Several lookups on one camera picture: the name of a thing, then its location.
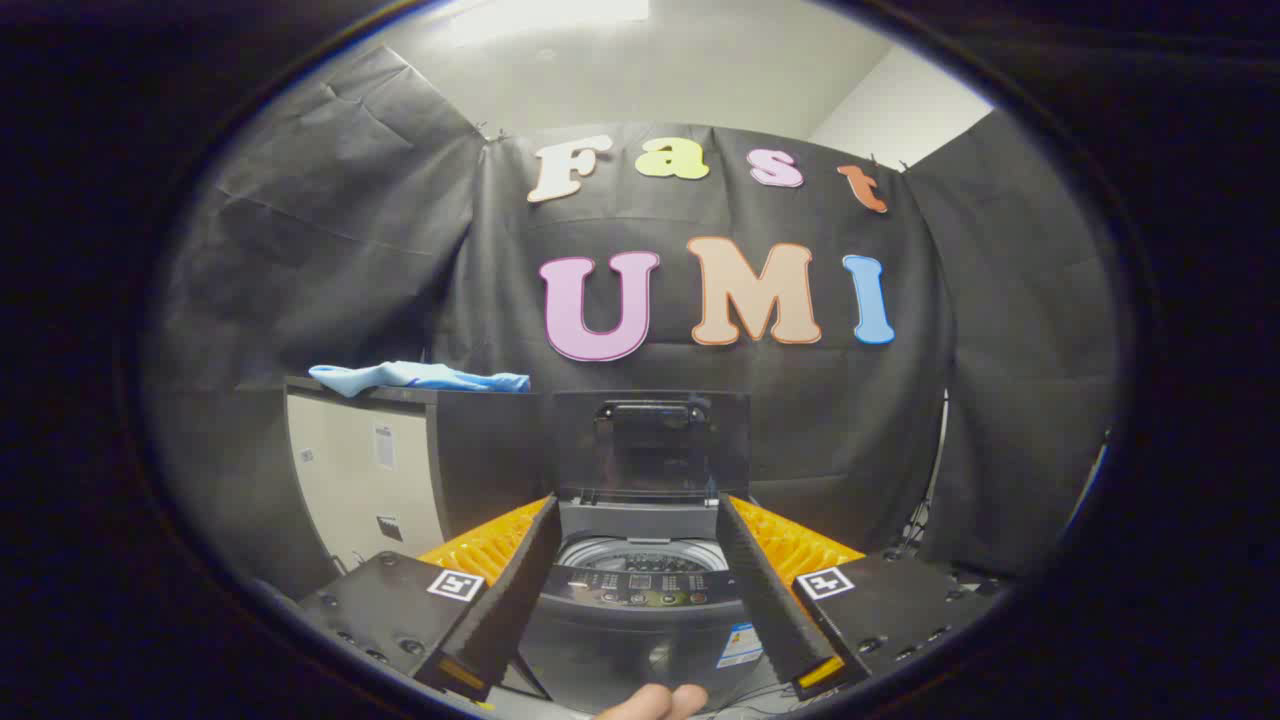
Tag light blue clothes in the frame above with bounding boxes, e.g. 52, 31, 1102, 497
308, 362, 532, 399

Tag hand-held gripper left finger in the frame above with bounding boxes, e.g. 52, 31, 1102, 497
298, 493, 563, 703

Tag white stand pole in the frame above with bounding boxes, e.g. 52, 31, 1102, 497
924, 390, 951, 531

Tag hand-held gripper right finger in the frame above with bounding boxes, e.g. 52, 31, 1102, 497
716, 493, 1003, 701

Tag black backdrop cloth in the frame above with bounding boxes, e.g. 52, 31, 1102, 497
150, 45, 1121, 601

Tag black cables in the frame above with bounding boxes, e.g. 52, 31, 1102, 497
882, 495, 943, 563

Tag grey washing machine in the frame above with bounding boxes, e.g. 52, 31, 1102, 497
518, 496, 773, 717

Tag grey and white cabinet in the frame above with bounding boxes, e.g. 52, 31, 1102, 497
284, 376, 553, 603

